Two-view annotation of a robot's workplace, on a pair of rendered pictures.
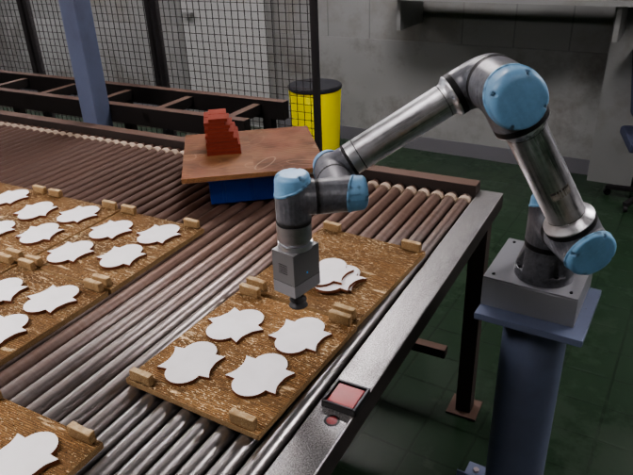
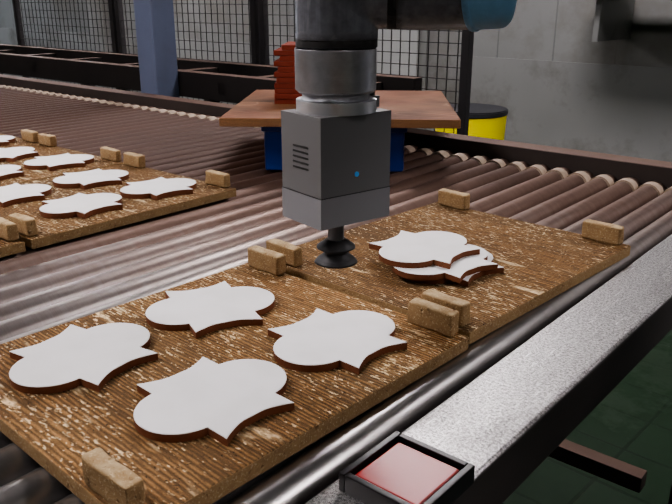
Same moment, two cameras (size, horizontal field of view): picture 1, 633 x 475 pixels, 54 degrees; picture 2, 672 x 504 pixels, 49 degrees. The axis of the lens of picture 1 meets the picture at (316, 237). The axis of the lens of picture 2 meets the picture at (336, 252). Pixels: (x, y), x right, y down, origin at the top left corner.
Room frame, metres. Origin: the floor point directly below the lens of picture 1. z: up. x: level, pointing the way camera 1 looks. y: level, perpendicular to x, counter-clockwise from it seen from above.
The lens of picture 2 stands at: (0.52, -0.09, 1.28)
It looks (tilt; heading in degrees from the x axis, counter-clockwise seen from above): 19 degrees down; 11
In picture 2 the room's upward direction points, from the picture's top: straight up
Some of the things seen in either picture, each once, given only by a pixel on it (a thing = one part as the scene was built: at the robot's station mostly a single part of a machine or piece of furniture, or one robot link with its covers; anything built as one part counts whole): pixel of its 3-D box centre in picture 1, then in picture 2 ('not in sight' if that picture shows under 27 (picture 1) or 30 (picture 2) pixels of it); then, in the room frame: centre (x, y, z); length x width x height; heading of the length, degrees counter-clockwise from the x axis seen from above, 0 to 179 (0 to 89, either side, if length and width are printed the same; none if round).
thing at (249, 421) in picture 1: (242, 418); (112, 481); (0.92, 0.16, 0.95); 0.06 x 0.02 x 0.03; 58
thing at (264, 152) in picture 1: (251, 152); (344, 106); (2.26, 0.23, 1.03); 0.50 x 0.50 x 0.02; 8
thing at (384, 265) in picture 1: (337, 270); (449, 256); (1.52, -0.06, 0.93); 0.41 x 0.35 x 0.02; 147
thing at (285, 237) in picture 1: (295, 231); (338, 73); (1.20, 0.04, 1.21); 0.08 x 0.08 x 0.05
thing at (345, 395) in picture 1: (346, 398); (407, 479); (1.00, -0.05, 0.92); 0.06 x 0.06 x 0.01; 61
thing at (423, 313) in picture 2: (340, 317); (433, 316); (1.25, -0.05, 0.95); 0.06 x 0.02 x 0.03; 58
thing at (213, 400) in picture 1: (248, 352); (213, 357); (1.16, 0.17, 0.93); 0.41 x 0.35 x 0.02; 148
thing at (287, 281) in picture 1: (293, 261); (331, 155); (1.21, 0.05, 1.13); 0.10 x 0.09 x 0.16; 49
